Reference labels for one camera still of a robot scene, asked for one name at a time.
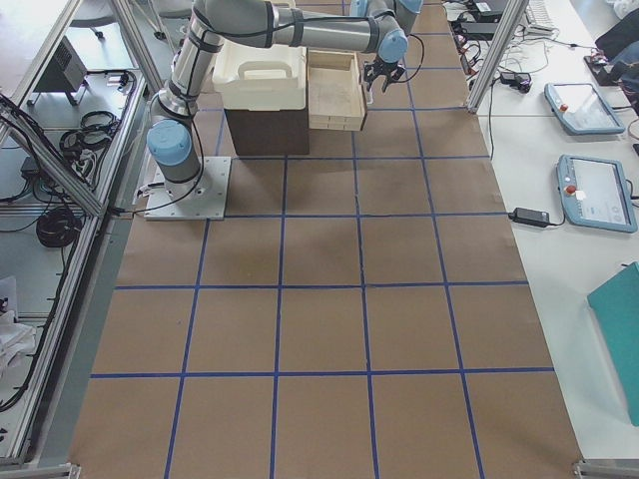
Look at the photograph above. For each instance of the aluminium frame post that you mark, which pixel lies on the aluminium frame post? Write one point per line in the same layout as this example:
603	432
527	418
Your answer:
513	12

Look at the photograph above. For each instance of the black power adapter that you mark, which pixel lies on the black power adapter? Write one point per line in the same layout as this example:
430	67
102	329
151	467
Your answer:
530	217

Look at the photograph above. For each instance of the blue teach pendant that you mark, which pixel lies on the blue teach pendant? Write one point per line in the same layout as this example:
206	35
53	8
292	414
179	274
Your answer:
581	110
594	194

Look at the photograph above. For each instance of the near blue teach pendant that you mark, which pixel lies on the near blue teach pendant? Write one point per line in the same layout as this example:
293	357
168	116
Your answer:
594	194

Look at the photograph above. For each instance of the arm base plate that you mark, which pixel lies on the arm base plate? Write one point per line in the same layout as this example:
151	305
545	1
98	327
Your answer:
201	199

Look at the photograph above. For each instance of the far blue teach pendant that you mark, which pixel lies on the far blue teach pendant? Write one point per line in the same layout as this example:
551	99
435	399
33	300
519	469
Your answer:
581	110

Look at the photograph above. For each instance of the teal box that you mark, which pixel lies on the teal box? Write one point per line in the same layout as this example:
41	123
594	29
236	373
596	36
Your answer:
615	303

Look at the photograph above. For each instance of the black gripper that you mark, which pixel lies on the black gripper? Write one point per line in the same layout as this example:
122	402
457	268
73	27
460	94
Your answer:
383	68

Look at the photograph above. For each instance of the cream plastic tray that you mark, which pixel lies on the cream plastic tray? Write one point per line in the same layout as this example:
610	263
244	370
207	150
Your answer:
258	79

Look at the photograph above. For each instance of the grey control box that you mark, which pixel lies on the grey control box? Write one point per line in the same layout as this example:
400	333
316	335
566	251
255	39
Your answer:
65	73

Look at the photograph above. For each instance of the wooden drawer with white handle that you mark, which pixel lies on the wooden drawer with white handle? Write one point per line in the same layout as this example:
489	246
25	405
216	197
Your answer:
335	94

